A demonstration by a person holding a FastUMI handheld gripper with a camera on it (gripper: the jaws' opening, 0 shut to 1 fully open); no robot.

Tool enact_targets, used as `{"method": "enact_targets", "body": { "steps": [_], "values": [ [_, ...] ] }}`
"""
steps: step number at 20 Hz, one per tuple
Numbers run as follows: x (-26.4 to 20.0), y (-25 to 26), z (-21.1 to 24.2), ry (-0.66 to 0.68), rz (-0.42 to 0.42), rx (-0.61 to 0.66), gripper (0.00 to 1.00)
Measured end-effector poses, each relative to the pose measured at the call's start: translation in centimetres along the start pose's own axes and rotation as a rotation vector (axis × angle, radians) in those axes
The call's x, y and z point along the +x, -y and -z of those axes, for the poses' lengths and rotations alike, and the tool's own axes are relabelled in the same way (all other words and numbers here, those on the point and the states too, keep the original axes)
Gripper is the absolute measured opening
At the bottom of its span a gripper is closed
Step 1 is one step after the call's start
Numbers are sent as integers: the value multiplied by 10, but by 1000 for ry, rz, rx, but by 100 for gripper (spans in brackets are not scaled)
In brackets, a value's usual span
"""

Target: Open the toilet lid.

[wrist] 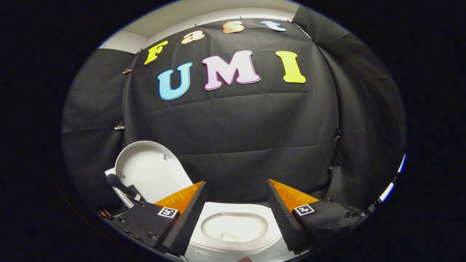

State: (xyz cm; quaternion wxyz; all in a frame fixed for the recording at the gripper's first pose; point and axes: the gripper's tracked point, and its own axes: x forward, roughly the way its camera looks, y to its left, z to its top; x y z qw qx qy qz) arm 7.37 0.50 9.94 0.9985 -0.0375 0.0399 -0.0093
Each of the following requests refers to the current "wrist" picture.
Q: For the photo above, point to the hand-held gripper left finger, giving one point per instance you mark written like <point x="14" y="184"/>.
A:
<point x="189" y="222"/>

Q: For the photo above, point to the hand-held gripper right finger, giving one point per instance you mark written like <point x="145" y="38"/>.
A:
<point x="284" y="222"/>

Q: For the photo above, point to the white toilet lid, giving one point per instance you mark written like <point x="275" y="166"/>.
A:
<point x="153" y="171"/>

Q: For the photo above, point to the black round lid pull tab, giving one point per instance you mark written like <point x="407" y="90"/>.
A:
<point x="114" y="181"/>

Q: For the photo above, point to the white toilet bowl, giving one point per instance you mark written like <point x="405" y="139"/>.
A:
<point x="233" y="225"/>

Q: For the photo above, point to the white toilet tank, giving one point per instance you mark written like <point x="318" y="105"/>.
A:
<point x="109" y="171"/>

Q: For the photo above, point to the black backdrop cloth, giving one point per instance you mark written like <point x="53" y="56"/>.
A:
<point x="255" y="123"/>

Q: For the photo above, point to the black and white striped board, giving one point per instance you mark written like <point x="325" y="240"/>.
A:
<point x="386" y="191"/>

